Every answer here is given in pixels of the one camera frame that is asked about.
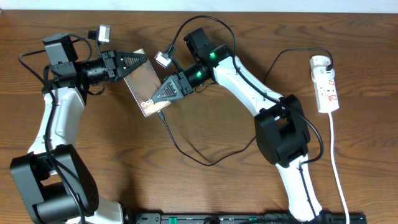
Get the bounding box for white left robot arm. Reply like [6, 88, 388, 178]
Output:
[10, 34, 147, 223]

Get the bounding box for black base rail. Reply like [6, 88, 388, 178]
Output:
[135, 212, 368, 224]

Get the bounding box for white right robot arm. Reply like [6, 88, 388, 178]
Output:
[152, 28, 322, 222]

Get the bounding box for white power strip cord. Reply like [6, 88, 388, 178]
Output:
[328, 112, 351, 224]

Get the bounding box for white USB wall charger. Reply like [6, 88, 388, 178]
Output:
[310, 55, 335, 83]

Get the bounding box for black USB charging cable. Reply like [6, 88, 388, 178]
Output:
[157, 48, 334, 167]

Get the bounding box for white power strip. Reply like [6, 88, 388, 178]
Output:
[313, 76, 340, 113]

